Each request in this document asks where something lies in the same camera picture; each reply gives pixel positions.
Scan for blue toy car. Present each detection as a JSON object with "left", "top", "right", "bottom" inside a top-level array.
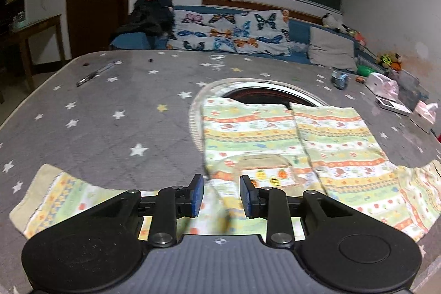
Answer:
[{"left": 331, "top": 71, "right": 349, "bottom": 90}]

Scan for white flat device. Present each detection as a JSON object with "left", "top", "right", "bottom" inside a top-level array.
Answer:
[{"left": 375, "top": 96, "right": 413, "bottom": 116}]

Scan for white pink tissue pack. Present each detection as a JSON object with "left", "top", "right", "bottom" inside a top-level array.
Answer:
[{"left": 364, "top": 72, "right": 399, "bottom": 100}]

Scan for round metal-rimmed table inset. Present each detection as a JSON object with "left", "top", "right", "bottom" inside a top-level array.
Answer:
[{"left": 189, "top": 78, "right": 328, "bottom": 152}]

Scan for wooden side table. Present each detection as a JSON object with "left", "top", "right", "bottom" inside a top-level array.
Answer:
[{"left": 7, "top": 14, "right": 66, "bottom": 91}]

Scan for silver pen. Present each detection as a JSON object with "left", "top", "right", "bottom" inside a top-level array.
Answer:
[{"left": 76, "top": 61, "right": 123, "bottom": 87}]

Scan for clear storage box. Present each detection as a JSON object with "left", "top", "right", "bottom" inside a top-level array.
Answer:
[{"left": 389, "top": 68, "right": 430, "bottom": 106}]

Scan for black white plush toy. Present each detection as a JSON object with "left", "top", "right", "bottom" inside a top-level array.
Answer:
[{"left": 322, "top": 13, "right": 346, "bottom": 32}]

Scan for pink tissue box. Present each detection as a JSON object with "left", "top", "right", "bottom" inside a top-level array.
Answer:
[{"left": 410, "top": 100, "right": 439, "bottom": 134}]

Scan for pile of dark clothes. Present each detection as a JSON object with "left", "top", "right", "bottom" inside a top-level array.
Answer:
[{"left": 119, "top": 0, "right": 174, "bottom": 38}]

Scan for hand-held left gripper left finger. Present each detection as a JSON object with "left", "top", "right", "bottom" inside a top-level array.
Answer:
[{"left": 86, "top": 173, "right": 205, "bottom": 248}]

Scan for butterfly print pillow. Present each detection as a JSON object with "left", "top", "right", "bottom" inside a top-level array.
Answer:
[{"left": 166, "top": 10, "right": 292, "bottom": 57}]

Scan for grey pillow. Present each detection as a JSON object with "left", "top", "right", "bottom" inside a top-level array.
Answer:
[{"left": 308, "top": 26, "right": 358, "bottom": 71}]

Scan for grey star tablecloth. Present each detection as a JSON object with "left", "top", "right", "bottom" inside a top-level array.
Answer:
[{"left": 0, "top": 50, "right": 441, "bottom": 294}]

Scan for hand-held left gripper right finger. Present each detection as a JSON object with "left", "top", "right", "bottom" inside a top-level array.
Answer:
[{"left": 239, "top": 174, "right": 362, "bottom": 248}]

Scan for striped printed child's shirt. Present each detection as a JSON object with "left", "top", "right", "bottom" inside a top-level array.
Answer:
[{"left": 10, "top": 96, "right": 441, "bottom": 243}]

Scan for colourful plush toy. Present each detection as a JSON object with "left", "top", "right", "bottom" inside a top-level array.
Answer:
[{"left": 377, "top": 52, "right": 403, "bottom": 71}]

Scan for blue sofa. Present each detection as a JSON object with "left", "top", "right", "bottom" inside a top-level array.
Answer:
[{"left": 109, "top": 5, "right": 378, "bottom": 66}]

